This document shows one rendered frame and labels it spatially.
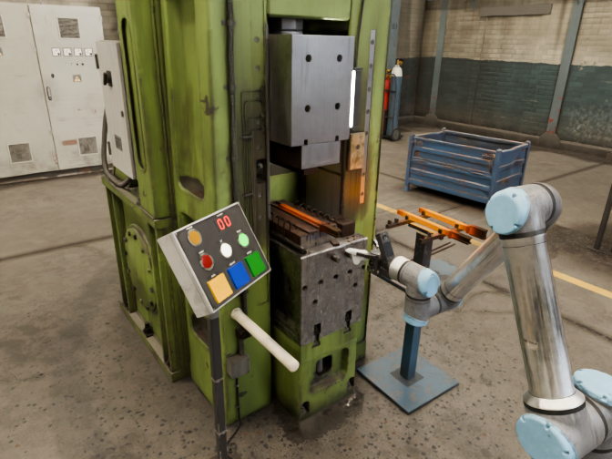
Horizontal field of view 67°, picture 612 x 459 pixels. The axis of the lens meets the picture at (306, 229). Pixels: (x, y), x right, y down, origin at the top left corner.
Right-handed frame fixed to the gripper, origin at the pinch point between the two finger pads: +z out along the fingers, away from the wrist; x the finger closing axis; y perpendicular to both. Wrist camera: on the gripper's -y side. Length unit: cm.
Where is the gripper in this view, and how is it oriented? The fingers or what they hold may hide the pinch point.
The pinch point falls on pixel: (359, 243)
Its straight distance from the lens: 184.3
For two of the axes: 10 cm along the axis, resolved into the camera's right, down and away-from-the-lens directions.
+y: -0.2, 9.3, 3.8
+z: -6.0, -3.1, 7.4
